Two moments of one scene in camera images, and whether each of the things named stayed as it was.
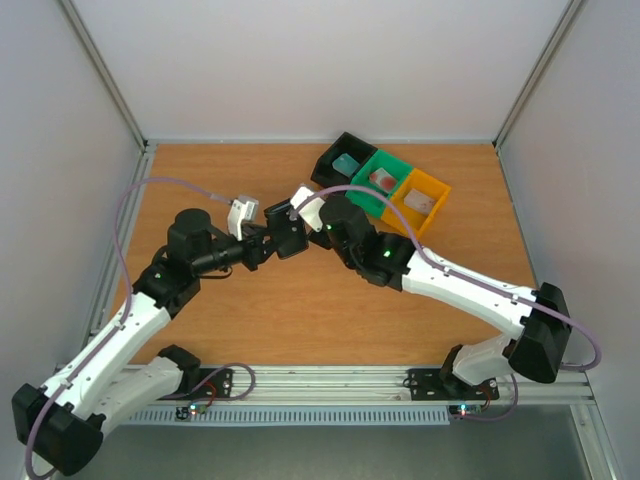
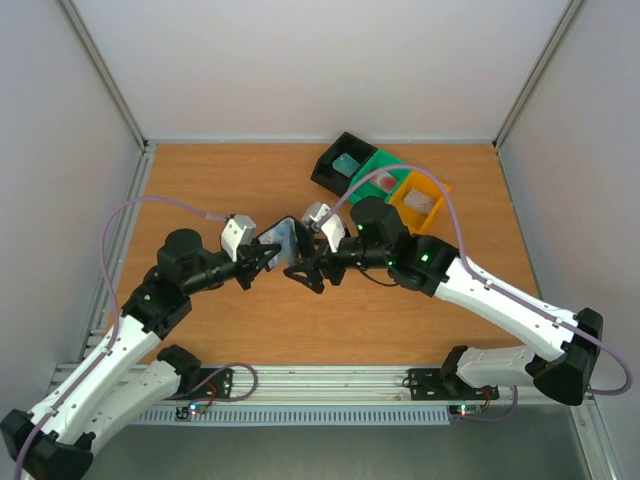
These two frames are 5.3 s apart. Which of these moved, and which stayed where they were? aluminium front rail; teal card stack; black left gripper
Moved: black left gripper
Stayed: teal card stack; aluminium front rail
